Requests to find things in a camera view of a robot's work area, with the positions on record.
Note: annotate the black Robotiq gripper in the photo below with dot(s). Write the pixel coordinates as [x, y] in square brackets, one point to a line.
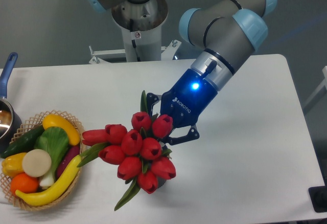
[184, 102]

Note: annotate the red tulip bouquet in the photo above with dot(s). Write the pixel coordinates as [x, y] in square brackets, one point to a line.
[138, 153]

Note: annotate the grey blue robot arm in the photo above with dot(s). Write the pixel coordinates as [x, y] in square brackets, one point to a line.
[228, 33]

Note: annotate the dark grey ribbed vase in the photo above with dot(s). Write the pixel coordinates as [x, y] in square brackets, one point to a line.
[161, 182]

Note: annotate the purple sweet potato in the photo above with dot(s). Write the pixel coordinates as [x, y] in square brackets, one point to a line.
[71, 153]

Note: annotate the green bok choy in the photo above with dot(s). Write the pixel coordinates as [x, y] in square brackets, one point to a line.
[55, 142]

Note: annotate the yellow squash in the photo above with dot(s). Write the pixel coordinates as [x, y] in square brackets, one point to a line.
[53, 120]

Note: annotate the woven wicker basket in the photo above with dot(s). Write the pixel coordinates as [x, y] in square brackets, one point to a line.
[31, 123]

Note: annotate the beige round disc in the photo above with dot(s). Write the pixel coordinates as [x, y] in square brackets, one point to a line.
[36, 163]

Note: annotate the green cucumber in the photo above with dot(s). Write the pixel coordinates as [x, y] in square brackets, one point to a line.
[24, 143]

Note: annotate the orange fruit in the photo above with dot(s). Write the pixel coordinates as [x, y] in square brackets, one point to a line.
[24, 183]

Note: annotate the black device at edge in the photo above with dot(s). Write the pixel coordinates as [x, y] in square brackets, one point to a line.
[318, 198]

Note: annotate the yellow banana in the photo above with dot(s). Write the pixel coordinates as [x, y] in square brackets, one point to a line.
[56, 190]

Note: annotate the yellow bell pepper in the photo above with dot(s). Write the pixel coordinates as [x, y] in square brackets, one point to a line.
[12, 165]

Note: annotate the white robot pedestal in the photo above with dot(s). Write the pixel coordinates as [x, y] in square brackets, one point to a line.
[140, 26]

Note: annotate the white frame at right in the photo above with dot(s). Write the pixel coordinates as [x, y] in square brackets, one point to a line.
[316, 95]

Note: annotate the blue handled saucepan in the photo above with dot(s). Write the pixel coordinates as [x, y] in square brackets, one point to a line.
[10, 121]

